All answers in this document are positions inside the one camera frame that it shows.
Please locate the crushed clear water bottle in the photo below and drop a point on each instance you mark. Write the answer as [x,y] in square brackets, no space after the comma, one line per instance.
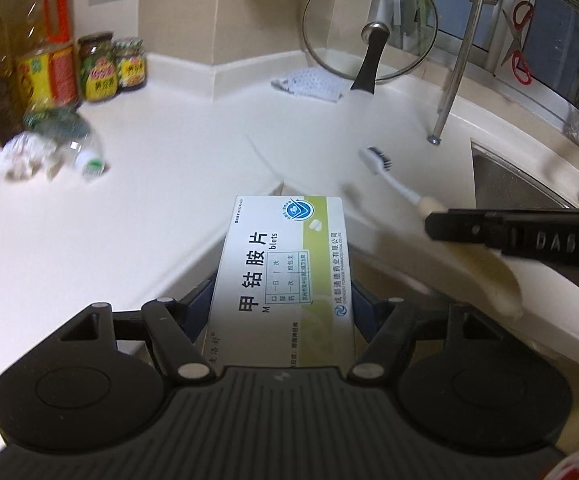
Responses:
[64,135]

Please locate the glass pot lid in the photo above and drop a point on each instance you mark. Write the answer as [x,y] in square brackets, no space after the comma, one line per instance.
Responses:
[349,20]

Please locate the large sauce jar yellow label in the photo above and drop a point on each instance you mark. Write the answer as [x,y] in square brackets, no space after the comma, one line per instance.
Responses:
[98,75]

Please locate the white green medicine box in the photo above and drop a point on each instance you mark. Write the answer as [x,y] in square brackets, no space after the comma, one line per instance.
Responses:
[279,280]

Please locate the white mesh dishcloth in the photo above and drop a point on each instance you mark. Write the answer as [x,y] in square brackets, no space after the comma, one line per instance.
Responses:
[309,82]

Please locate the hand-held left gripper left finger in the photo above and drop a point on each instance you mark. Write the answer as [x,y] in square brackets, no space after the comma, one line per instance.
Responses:
[200,310]

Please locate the white toothbrush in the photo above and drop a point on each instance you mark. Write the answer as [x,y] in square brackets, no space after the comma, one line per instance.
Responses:
[384,165]

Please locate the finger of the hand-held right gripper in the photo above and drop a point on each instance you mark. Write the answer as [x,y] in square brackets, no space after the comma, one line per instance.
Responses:
[464,227]

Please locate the steel rack pole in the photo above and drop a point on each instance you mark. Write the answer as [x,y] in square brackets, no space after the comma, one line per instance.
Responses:
[457,65]

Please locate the steel sink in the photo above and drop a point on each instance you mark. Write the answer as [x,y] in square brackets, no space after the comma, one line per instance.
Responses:
[514,180]

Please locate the white paper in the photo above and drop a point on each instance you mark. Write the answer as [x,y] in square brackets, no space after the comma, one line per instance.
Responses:
[24,155]

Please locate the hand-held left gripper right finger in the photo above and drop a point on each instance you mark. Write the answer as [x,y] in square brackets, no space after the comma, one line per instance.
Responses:
[362,310]

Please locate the small sauce jar checkered lid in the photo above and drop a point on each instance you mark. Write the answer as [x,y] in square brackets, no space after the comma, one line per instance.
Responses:
[130,67]

